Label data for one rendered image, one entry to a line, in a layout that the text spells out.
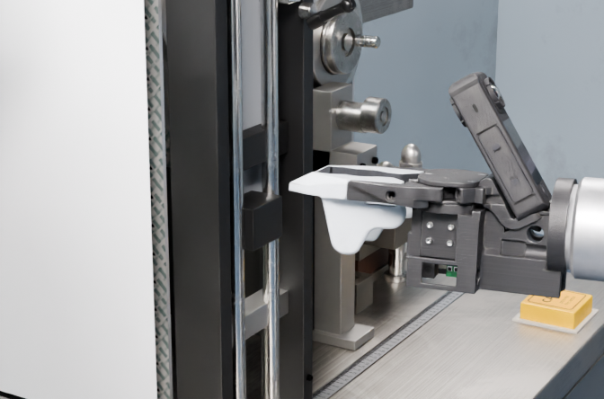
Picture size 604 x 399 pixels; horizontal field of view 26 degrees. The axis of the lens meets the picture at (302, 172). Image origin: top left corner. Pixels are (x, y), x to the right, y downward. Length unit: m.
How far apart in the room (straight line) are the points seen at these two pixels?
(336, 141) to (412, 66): 2.93
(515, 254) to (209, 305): 0.30
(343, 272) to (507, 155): 0.59
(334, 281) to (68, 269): 0.34
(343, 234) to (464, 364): 0.55
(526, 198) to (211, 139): 0.28
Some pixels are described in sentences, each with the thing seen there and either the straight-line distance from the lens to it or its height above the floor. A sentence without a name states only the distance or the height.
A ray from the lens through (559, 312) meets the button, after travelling 1.62.
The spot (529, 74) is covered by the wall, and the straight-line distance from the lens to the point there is 4.70.
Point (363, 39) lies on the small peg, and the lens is 1.51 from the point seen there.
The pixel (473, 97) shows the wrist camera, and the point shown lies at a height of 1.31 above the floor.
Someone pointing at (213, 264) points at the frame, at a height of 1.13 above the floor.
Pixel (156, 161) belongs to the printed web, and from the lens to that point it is 1.27.
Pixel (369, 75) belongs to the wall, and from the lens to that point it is 4.25.
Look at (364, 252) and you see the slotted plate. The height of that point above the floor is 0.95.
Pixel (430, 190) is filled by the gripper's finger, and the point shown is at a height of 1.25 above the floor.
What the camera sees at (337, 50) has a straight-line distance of 1.48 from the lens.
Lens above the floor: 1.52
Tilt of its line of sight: 16 degrees down
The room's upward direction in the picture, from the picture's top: straight up
